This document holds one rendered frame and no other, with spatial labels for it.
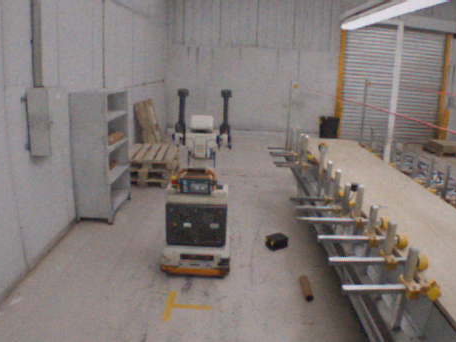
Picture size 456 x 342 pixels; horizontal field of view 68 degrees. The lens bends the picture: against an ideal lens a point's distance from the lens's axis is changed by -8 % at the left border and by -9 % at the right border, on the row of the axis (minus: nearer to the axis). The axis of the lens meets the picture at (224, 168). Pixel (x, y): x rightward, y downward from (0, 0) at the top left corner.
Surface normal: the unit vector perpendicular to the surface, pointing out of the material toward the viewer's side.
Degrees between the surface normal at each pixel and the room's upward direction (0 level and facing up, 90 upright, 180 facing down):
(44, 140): 90
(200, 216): 90
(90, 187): 90
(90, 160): 90
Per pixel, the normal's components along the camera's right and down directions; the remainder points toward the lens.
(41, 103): -0.02, 0.26
